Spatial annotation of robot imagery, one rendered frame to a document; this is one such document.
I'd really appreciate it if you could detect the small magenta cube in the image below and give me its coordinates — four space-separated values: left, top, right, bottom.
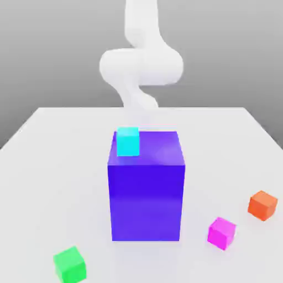
207 216 237 251

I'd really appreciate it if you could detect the small orange cube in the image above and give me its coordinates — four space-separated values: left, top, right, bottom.
247 190 279 222

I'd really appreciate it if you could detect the small cyan cube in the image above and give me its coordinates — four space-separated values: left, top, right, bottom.
116 127 140 158

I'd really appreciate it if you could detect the large purple box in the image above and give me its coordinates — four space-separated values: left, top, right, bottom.
107 130 186 242

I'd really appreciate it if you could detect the small green cube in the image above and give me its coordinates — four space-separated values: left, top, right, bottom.
53 245 87 283

